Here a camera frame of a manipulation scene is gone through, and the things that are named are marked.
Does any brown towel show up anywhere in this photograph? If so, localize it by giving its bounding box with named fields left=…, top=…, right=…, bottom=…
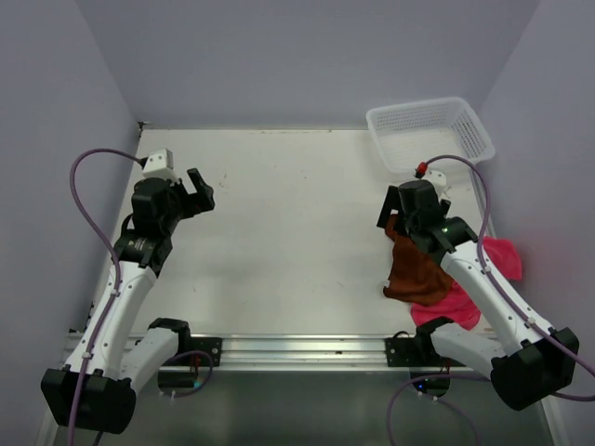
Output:
left=383, top=215, right=454, bottom=307

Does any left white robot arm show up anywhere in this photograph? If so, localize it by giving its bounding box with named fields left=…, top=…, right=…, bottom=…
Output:
left=41, top=168, right=215, bottom=434

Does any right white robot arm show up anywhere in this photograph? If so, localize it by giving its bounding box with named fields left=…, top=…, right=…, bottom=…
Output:
left=377, top=179, right=579, bottom=411

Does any white plastic basket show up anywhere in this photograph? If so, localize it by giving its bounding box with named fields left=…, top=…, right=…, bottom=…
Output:
left=365, top=97, right=496, bottom=175

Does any pink towel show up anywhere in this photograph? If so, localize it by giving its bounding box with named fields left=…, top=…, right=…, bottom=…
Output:
left=410, top=236, right=523, bottom=331

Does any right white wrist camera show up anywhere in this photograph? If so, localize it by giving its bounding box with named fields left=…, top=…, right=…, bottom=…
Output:
left=424, top=169, right=448, bottom=198

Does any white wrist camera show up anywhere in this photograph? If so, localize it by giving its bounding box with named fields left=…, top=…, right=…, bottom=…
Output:
left=141, top=148, right=179, bottom=183
left=424, top=169, right=448, bottom=198

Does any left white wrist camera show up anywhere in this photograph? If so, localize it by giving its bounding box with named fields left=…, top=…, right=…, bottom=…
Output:
left=141, top=148, right=179, bottom=183

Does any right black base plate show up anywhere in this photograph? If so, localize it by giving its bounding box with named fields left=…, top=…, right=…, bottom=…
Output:
left=384, top=336, right=445, bottom=368

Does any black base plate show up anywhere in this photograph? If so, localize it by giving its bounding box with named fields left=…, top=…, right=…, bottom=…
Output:
left=176, top=336, right=223, bottom=368
left=384, top=336, right=445, bottom=368

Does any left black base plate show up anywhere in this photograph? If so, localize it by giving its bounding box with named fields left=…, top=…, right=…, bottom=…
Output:
left=176, top=336, right=223, bottom=368

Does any aluminium mounting rail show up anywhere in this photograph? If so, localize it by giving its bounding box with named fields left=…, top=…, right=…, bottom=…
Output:
left=62, top=332, right=470, bottom=373

